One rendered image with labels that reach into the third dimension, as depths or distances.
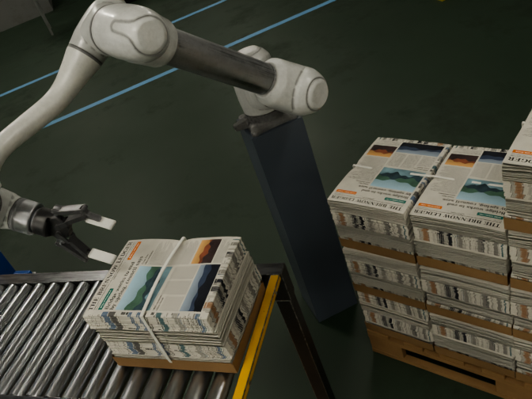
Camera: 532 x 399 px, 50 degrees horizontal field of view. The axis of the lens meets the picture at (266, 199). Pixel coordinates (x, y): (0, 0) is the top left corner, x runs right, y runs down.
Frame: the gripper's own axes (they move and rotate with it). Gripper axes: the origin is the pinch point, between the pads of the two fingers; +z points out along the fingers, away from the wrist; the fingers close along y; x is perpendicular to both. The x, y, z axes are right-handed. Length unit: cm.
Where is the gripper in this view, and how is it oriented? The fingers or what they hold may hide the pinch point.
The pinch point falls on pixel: (110, 241)
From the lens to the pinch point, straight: 156.4
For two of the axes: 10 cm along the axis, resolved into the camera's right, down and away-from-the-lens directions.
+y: -1.7, 7.2, 6.8
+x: -2.4, 6.4, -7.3
